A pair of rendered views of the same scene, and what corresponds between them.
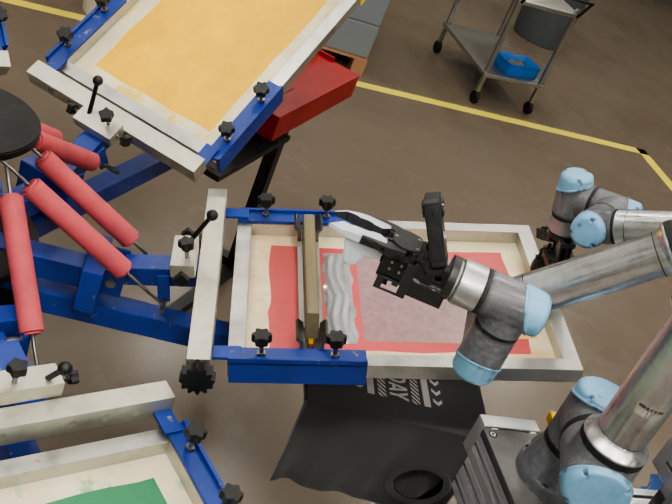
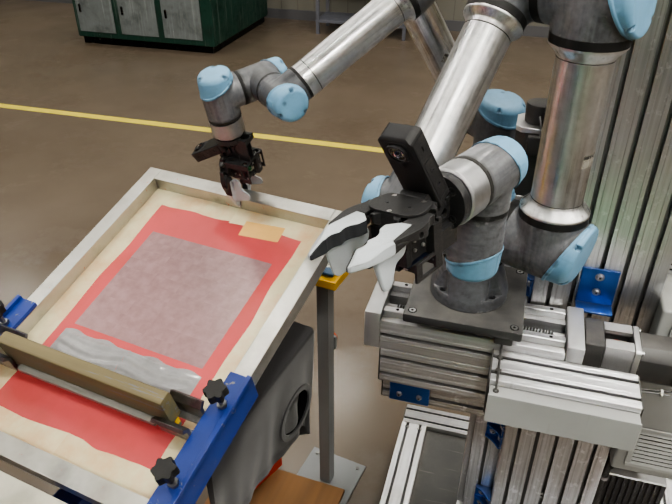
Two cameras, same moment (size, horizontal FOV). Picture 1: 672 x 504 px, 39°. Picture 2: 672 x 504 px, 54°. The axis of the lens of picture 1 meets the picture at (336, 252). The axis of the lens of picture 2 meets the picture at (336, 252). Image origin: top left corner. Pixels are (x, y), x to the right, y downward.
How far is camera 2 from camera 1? 1.09 m
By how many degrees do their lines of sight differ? 41
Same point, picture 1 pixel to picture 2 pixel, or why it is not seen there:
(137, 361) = not seen: outside the picture
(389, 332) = (204, 340)
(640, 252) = (490, 41)
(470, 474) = (398, 356)
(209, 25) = not seen: outside the picture
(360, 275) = (106, 331)
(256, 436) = not seen: outside the picture
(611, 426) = (567, 197)
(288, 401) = (46, 487)
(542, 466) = (481, 288)
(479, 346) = (493, 236)
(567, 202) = (227, 103)
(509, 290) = (496, 159)
